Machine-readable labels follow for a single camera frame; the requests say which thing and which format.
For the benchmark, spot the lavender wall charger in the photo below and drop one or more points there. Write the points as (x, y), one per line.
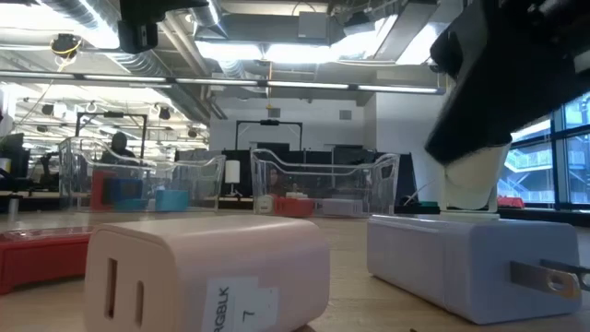
(343, 208)
(438, 267)

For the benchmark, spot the white glowing table lamp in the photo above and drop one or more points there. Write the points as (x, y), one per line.
(232, 171)

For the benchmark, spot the pale green wall charger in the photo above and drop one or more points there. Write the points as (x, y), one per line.
(265, 205)

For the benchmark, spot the black camera gantry frame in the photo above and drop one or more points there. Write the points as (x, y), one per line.
(113, 114)
(269, 122)

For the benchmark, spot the small red object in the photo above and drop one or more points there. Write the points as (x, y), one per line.
(510, 203)

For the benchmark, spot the red wall charger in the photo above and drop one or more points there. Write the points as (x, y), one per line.
(295, 207)

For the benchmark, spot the small teal box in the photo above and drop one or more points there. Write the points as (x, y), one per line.
(171, 200)
(133, 206)

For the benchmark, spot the clear plastic bin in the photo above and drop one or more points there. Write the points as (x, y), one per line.
(382, 184)
(69, 161)

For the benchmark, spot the small purple white adapter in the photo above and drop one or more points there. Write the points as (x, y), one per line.
(296, 194)

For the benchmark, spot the black monitor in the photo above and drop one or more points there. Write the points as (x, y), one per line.
(272, 150)
(14, 157)

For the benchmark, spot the person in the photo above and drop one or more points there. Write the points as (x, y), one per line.
(119, 145)

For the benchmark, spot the dark green flat object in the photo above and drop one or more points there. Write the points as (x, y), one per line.
(426, 204)

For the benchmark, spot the red digital clock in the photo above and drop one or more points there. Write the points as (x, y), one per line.
(37, 267)

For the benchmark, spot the blue digital clock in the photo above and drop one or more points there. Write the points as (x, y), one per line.
(124, 190)

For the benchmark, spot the small red box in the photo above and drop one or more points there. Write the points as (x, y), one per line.
(97, 193)

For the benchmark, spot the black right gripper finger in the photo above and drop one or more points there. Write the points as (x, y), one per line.
(507, 83)
(447, 57)

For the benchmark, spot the grey wall vent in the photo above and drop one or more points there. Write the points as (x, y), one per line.
(345, 115)
(274, 112)

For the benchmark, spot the long linear ceiling light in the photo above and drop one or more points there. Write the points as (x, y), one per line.
(216, 82)

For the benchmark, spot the pink wall charger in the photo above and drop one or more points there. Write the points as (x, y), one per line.
(184, 258)

